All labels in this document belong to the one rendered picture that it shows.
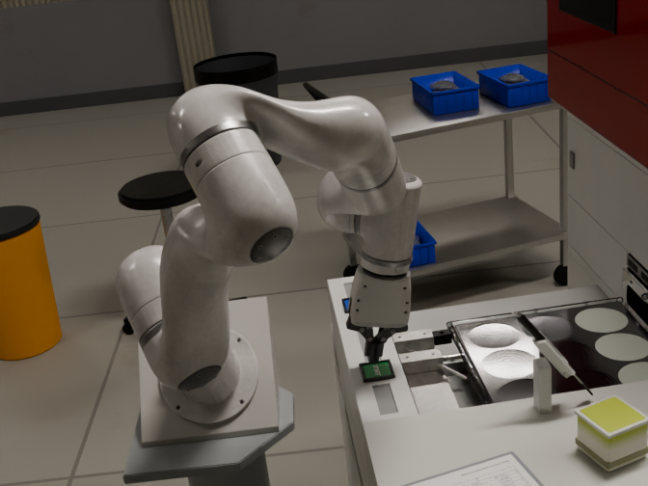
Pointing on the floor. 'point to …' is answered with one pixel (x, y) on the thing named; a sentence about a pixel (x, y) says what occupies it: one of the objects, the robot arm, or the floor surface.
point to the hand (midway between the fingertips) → (373, 349)
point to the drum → (25, 287)
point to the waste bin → (242, 75)
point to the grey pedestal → (210, 456)
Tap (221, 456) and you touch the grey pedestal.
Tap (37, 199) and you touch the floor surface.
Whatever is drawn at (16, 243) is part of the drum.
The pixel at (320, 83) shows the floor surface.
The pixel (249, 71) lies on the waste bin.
